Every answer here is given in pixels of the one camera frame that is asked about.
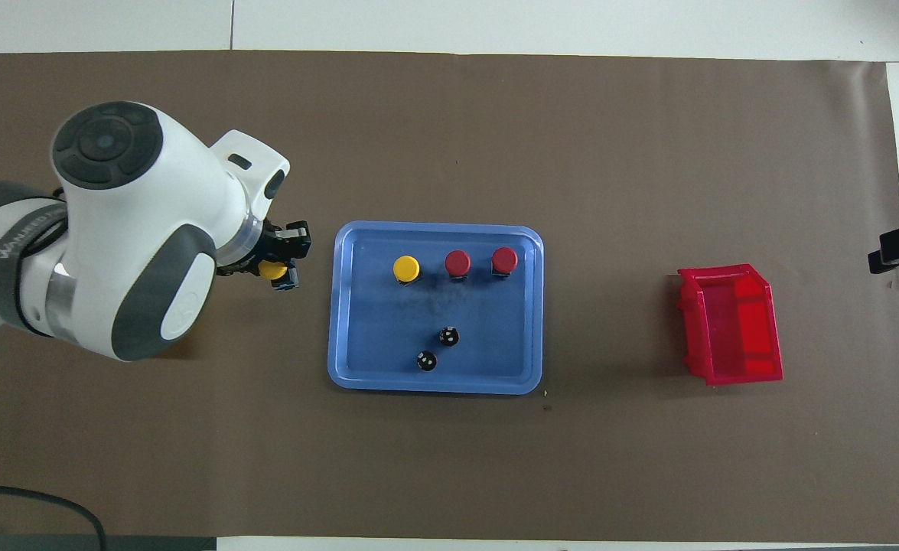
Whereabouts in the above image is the red plastic bin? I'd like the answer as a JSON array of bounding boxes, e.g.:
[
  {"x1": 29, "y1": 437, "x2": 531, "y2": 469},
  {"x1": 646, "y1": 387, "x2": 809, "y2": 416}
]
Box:
[{"x1": 677, "y1": 263, "x2": 784, "y2": 386}]

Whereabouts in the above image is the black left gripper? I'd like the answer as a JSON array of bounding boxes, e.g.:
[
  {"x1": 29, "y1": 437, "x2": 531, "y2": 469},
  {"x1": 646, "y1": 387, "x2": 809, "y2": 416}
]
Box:
[{"x1": 220, "y1": 219, "x2": 312, "y2": 294}]

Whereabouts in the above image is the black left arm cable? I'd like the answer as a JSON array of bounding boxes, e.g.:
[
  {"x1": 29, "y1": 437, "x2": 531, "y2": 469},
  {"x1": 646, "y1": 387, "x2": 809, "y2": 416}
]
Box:
[{"x1": 0, "y1": 478, "x2": 107, "y2": 551}]

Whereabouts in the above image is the blue plastic tray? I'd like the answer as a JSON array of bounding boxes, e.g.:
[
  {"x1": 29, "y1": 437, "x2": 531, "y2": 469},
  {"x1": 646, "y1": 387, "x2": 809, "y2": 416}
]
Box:
[{"x1": 327, "y1": 220, "x2": 545, "y2": 396}]

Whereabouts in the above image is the brown paper table mat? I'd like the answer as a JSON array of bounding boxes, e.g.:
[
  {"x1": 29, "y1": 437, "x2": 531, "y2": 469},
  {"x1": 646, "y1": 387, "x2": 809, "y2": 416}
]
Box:
[{"x1": 0, "y1": 50, "x2": 899, "y2": 543}]

